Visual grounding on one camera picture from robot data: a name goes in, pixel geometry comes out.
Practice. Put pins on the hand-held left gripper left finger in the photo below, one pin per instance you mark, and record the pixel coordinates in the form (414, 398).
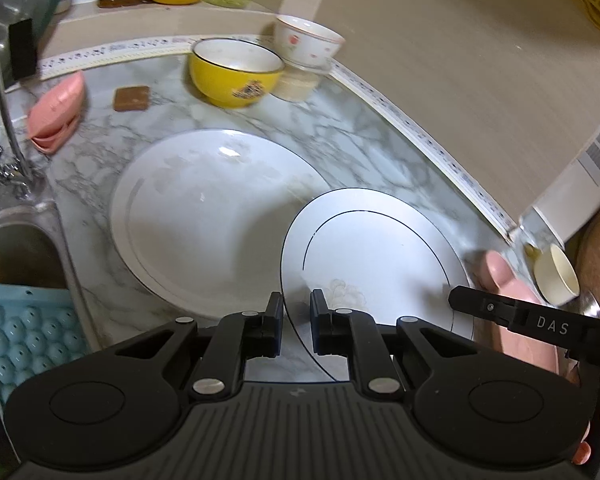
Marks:
(278, 330)

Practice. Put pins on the large white plate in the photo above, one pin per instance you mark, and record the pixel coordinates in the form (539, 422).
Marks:
(205, 220)

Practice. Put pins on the metal faucet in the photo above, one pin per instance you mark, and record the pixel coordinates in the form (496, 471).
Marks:
(2, 110)

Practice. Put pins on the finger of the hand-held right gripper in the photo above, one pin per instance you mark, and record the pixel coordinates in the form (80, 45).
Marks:
(485, 306)

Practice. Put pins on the steel sink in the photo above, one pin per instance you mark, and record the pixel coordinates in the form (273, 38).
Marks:
(20, 250)

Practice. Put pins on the small white plate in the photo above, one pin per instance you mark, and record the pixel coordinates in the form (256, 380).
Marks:
(380, 250)

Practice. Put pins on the large steel bowl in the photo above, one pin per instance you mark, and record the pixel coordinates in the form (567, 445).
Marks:
(591, 305)

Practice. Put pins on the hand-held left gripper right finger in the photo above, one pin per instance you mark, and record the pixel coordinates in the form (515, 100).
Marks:
(316, 330)

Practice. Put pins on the pink silicone glove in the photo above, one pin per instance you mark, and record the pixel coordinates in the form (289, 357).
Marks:
(55, 110)

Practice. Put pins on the clear plastic container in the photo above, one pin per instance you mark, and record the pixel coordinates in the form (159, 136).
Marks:
(295, 85)

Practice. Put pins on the blue ice cube tray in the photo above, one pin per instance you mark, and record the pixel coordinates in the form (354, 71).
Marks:
(25, 340)

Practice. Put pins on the person's right hand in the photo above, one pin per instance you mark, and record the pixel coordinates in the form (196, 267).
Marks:
(582, 452)

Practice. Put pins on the small yellow object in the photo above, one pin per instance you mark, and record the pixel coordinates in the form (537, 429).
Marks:
(531, 250)

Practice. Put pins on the cream bowl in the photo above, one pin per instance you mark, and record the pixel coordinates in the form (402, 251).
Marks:
(555, 275)

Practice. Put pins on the yellow bowl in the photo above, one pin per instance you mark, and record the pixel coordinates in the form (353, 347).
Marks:
(230, 80)

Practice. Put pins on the white floral bowl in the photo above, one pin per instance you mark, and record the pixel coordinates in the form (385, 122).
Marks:
(305, 42)

